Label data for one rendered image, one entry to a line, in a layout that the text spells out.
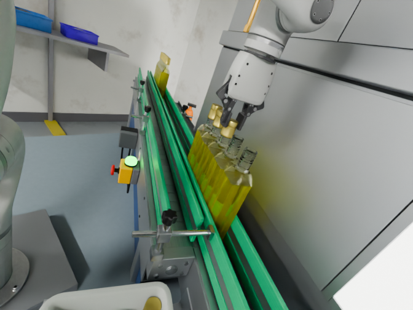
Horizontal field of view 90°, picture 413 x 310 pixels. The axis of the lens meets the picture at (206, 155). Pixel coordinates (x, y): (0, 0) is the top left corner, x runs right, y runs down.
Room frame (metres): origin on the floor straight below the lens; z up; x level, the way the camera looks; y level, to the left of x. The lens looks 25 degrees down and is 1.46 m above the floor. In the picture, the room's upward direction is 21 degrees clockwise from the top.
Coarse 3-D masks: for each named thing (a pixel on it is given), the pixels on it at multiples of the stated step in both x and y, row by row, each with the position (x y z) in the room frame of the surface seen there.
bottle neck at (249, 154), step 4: (248, 148) 0.42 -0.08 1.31; (252, 148) 0.43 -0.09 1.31; (244, 152) 0.41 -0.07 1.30; (248, 152) 0.40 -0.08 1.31; (252, 152) 0.40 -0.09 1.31; (256, 152) 0.41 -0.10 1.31; (244, 156) 0.41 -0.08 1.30; (248, 156) 0.40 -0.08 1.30; (252, 156) 0.40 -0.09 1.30; (240, 160) 0.41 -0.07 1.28; (244, 160) 0.40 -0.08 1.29; (248, 160) 0.40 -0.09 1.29; (252, 160) 0.41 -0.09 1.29; (240, 164) 0.41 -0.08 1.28; (244, 164) 0.40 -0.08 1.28; (248, 164) 0.40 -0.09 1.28; (240, 168) 0.40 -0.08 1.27; (244, 168) 0.40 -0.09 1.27; (248, 168) 0.41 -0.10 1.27
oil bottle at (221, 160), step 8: (224, 152) 0.47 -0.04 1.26; (216, 160) 0.46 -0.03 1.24; (224, 160) 0.44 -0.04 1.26; (232, 160) 0.45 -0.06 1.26; (216, 168) 0.44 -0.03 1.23; (224, 168) 0.43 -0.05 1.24; (208, 176) 0.46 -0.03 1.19; (216, 176) 0.43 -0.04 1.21; (208, 184) 0.45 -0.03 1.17; (216, 184) 0.43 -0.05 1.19; (208, 192) 0.43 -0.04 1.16; (208, 200) 0.43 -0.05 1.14
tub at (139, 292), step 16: (96, 288) 0.22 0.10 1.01; (112, 288) 0.23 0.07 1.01; (128, 288) 0.24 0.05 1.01; (144, 288) 0.25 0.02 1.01; (160, 288) 0.26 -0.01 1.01; (48, 304) 0.17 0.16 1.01; (64, 304) 0.19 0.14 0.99; (80, 304) 0.20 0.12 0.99; (96, 304) 0.21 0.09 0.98; (112, 304) 0.22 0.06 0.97; (128, 304) 0.24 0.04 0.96; (144, 304) 0.25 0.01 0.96
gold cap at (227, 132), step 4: (232, 120) 0.52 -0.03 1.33; (228, 124) 0.50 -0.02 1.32; (232, 124) 0.50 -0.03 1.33; (236, 124) 0.51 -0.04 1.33; (224, 128) 0.51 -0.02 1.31; (228, 128) 0.50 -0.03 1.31; (232, 128) 0.50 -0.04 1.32; (236, 128) 0.51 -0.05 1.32; (220, 132) 0.51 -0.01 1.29; (224, 132) 0.50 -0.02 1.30; (228, 132) 0.50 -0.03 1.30; (232, 132) 0.51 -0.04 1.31; (224, 136) 0.50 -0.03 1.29; (228, 136) 0.50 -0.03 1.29
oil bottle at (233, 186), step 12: (228, 168) 0.42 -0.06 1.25; (228, 180) 0.40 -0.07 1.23; (240, 180) 0.39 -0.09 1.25; (252, 180) 0.41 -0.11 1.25; (216, 192) 0.41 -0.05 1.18; (228, 192) 0.38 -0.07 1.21; (240, 192) 0.39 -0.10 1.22; (216, 204) 0.40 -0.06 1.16; (228, 204) 0.39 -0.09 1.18; (240, 204) 0.40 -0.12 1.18; (216, 216) 0.38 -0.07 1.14; (228, 216) 0.39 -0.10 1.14; (228, 228) 0.40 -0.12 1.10
